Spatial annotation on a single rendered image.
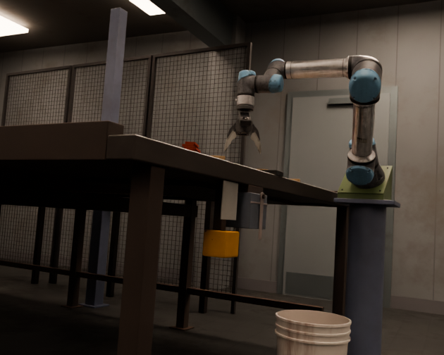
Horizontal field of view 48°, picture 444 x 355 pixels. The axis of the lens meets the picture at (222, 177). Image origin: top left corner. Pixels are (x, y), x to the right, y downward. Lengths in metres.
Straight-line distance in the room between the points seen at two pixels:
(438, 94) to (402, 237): 1.42
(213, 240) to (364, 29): 4.30
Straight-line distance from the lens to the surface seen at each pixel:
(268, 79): 2.09
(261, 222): 1.69
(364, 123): 2.09
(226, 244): 1.49
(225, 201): 1.52
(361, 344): 2.43
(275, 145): 5.45
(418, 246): 5.09
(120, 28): 4.27
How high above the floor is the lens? 0.73
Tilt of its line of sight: 5 degrees up
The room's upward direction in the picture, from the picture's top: 4 degrees clockwise
